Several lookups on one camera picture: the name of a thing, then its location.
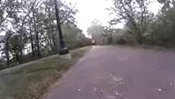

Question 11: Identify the dark lamp post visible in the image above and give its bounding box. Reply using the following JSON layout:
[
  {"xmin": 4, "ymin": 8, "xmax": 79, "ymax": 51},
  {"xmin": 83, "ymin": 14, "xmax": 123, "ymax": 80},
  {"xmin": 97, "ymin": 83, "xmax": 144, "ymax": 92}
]
[{"xmin": 49, "ymin": 0, "xmax": 73, "ymax": 62}]

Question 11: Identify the row of trees and bushes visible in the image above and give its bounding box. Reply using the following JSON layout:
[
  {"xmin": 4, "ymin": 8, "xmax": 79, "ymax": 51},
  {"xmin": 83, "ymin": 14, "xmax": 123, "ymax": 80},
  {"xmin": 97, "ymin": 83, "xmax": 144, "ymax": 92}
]
[{"xmin": 81, "ymin": 0, "xmax": 175, "ymax": 63}]

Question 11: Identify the grey asphalt path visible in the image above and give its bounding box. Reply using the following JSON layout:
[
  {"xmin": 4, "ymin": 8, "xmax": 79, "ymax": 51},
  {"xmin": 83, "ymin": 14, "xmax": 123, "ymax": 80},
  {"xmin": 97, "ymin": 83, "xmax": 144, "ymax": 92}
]
[{"xmin": 11, "ymin": 32, "xmax": 175, "ymax": 99}]

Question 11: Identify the grass verge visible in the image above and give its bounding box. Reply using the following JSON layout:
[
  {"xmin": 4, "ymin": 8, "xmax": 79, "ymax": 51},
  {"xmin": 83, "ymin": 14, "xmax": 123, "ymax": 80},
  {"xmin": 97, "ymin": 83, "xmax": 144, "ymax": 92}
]
[{"xmin": 0, "ymin": 45, "xmax": 101, "ymax": 99}]

